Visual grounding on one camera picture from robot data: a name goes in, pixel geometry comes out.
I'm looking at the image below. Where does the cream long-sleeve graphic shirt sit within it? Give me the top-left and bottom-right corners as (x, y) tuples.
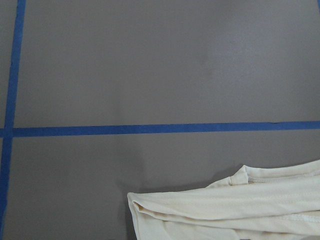
(127, 160), (320, 240)

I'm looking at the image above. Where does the brown paper table cover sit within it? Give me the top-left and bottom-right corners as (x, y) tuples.
(0, 0), (320, 240)

